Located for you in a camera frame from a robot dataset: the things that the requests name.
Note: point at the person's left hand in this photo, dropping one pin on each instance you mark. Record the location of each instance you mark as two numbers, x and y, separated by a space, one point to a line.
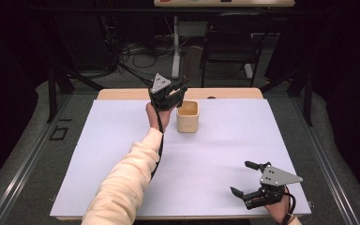
156 118

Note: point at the white table mat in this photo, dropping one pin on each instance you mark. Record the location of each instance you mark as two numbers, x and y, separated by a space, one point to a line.
215 156

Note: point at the grey metal floor rail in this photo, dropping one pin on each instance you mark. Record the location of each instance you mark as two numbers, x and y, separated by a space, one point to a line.
325 162
28 162

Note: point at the black metal stand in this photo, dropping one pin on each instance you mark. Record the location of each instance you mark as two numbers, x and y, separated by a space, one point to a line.
52 93
307 100

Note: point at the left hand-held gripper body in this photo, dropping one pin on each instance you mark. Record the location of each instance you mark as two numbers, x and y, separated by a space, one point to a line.
161 93

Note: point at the beige square cup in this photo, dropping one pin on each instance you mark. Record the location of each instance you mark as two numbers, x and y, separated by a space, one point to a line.
187 120

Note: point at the wooden table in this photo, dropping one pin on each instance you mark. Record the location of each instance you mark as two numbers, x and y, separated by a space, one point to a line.
231 93

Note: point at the black chair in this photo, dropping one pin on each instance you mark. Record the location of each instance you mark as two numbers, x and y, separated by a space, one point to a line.
231 43

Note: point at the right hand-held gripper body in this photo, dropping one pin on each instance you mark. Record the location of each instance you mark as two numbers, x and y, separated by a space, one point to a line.
275 178

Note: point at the white-legged wooden desk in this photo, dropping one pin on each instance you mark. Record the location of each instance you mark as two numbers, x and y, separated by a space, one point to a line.
225 3

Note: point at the dark table grommet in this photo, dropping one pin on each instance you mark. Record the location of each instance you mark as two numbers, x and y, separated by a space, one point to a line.
211 97

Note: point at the person's right hand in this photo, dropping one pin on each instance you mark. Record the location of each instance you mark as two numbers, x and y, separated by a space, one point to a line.
276 211

